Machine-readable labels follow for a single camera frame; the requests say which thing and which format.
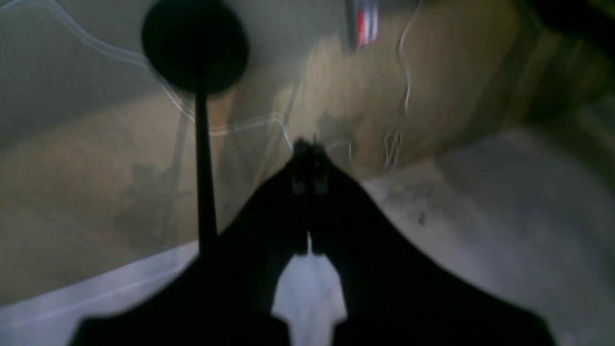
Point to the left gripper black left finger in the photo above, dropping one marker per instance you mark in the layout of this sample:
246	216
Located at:
226	294

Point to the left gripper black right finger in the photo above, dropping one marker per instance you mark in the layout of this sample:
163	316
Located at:
395	295

